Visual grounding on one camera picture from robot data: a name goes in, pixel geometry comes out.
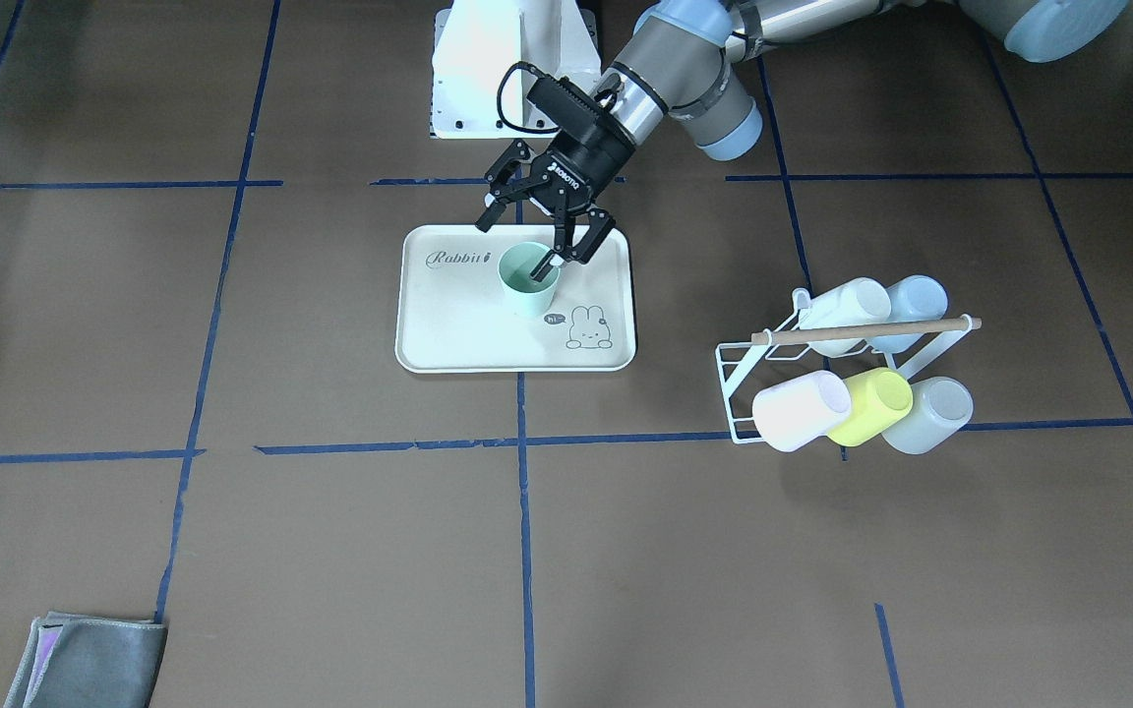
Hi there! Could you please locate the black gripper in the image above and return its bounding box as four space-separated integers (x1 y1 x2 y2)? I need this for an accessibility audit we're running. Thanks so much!
475 76 634 279

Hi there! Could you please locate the green cup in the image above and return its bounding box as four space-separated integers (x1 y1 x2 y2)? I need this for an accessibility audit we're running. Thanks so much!
499 242 562 318

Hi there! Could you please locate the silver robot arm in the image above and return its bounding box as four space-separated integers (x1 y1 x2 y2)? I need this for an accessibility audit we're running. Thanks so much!
475 1 894 281

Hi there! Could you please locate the cream rabbit serving tray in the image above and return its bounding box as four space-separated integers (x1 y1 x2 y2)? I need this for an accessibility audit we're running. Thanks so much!
395 224 637 375

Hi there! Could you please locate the pink cup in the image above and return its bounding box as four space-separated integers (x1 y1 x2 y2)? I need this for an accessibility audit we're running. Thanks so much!
751 372 853 452

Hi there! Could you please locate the cream white cup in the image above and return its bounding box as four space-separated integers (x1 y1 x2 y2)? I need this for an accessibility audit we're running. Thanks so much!
799 278 893 330

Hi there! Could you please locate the light blue cup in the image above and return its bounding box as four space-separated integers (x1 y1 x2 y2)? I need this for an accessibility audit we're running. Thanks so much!
867 274 949 355

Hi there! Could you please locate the yellow cup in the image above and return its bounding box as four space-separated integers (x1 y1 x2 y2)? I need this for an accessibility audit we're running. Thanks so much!
826 367 915 447

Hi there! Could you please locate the grey cup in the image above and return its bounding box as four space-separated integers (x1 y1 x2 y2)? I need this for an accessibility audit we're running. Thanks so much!
881 376 973 454

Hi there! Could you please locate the folded grey cloth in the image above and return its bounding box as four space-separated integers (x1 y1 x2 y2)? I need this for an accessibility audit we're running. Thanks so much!
5 611 169 707

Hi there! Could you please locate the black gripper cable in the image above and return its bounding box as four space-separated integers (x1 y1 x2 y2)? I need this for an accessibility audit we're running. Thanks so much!
496 61 567 135

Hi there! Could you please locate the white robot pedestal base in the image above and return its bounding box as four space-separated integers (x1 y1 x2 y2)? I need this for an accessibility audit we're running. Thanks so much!
429 1 602 140

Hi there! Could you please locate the white wire cup rack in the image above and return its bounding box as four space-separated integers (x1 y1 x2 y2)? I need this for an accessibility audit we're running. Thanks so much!
712 288 982 449

